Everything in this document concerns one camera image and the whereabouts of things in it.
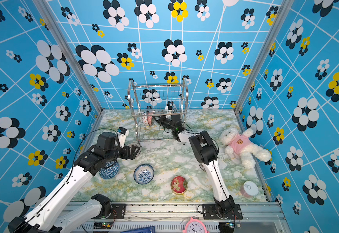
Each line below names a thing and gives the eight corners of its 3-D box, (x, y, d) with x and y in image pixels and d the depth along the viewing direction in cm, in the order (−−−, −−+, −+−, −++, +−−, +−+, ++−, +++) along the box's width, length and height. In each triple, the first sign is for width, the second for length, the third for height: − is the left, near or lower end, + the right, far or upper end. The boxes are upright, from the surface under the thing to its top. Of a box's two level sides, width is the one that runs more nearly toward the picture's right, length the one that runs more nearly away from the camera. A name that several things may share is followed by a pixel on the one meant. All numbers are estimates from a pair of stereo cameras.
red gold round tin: (170, 194, 81) (170, 193, 78) (170, 177, 87) (170, 175, 84) (188, 194, 81) (188, 193, 78) (187, 177, 87) (187, 175, 84)
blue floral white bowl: (133, 184, 84) (131, 182, 80) (136, 167, 91) (135, 163, 87) (153, 184, 84) (152, 181, 80) (154, 167, 91) (153, 163, 87)
